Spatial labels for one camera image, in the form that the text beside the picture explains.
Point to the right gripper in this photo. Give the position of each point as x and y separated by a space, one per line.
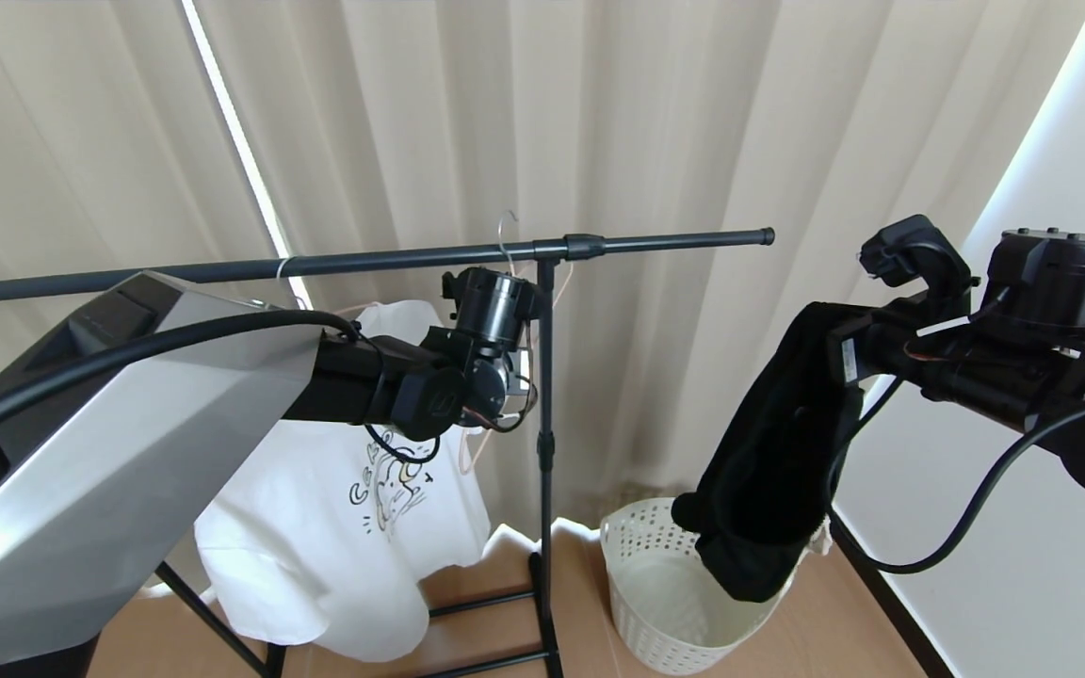
882 344

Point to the black garment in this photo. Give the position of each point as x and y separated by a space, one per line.
769 471

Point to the pink clothes hanger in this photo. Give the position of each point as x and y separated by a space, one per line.
354 308
508 235

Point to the white printed sleeveless top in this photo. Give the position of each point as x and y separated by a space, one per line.
316 546

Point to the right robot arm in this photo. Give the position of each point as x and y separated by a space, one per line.
1051 292

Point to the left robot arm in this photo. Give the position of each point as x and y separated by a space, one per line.
109 452

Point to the white laundry basket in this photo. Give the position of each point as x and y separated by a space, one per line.
665 584

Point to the black clothes rack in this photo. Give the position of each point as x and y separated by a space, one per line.
411 256

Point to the beige curtain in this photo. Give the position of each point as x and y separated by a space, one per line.
646 113

